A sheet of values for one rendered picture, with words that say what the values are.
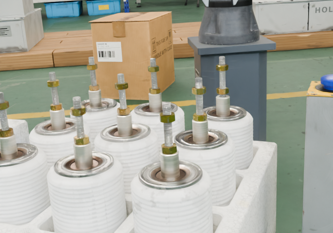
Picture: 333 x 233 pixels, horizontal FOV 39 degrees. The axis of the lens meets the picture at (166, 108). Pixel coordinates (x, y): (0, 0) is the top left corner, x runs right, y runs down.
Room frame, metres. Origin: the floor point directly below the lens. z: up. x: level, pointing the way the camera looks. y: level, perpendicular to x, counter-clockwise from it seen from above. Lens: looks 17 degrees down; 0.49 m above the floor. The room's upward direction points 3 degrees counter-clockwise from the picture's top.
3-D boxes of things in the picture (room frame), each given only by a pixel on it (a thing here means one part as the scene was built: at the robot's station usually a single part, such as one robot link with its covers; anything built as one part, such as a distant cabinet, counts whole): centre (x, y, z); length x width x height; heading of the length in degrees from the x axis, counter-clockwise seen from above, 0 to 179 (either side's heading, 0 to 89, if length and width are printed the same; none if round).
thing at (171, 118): (0.50, 0.00, 0.32); 0.02 x 0.02 x 0.01; 6
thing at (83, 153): (0.55, 0.11, 0.26); 0.02 x 0.02 x 0.03
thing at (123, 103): (0.66, 0.06, 0.30); 0.01 x 0.01 x 0.08
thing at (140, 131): (0.66, 0.06, 0.25); 0.08 x 0.08 x 0.01
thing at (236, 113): (0.72, -0.09, 0.25); 0.08 x 0.08 x 0.01
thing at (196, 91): (0.61, -0.05, 0.32); 0.02 x 0.02 x 0.01; 5
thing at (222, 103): (0.72, -0.09, 0.26); 0.02 x 0.02 x 0.03
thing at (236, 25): (1.16, -0.17, 0.35); 0.15 x 0.15 x 0.10
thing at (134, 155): (0.66, 0.06, 0.16); 0.10 x 0.10 x 0.18
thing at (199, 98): (0.61, -0.05, 0.30); 0.01 x 0.01 x 0.08
